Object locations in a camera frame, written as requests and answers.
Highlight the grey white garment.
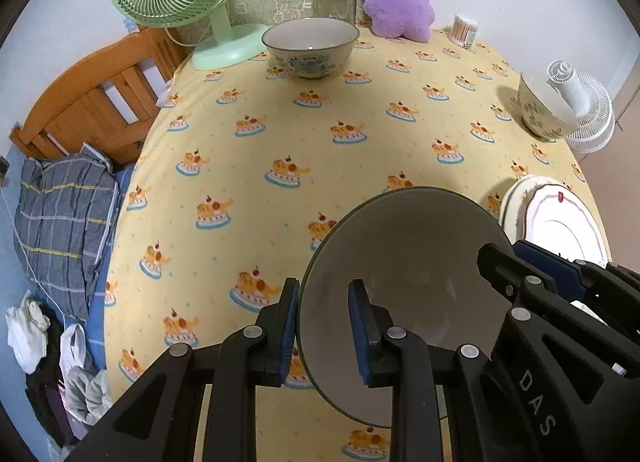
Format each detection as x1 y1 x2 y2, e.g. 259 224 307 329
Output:
60 324 113 425

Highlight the cotton swab container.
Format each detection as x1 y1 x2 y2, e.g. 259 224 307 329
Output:
451 13 479 49

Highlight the beige door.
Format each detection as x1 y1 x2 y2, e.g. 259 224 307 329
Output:
612 42 640 158

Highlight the white cloth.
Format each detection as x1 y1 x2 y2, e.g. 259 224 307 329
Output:
6 292 51 375

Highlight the beige bowl with green print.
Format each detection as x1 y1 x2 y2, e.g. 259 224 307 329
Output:
261 18 360 81

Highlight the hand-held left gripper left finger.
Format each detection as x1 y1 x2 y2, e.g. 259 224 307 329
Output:
65 278 301 462

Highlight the cream floral bowl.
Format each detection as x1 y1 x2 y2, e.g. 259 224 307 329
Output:
517 71 578 139

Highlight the white fan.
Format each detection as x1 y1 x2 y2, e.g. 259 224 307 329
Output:
546 59 616 155

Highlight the dark clothes pile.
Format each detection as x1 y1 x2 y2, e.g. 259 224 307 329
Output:
25 307 101 450

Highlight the scalloped cream floral plate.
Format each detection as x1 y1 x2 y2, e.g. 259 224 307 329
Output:
499 176 566 243

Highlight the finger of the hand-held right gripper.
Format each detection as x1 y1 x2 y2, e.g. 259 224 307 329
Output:
477 243 640 368
515 241 640 335

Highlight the white cable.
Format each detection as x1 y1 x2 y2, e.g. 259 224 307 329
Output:
0 189 68 315

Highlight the grey plaid pillow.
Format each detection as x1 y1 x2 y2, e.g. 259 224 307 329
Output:
14 149 121 320

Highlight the wooden headboard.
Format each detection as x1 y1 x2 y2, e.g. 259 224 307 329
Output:
9 24 193 165

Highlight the yellow printed tablecloth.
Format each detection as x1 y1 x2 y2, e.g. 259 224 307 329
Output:
102 22 613 462

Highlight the grey bowl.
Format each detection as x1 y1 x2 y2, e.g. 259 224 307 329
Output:
296 186 513 429

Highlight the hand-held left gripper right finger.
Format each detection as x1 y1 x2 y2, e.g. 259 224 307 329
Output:
348 279 501 462

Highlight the white plate with red print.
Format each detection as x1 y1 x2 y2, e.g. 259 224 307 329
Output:
522 182 610 268

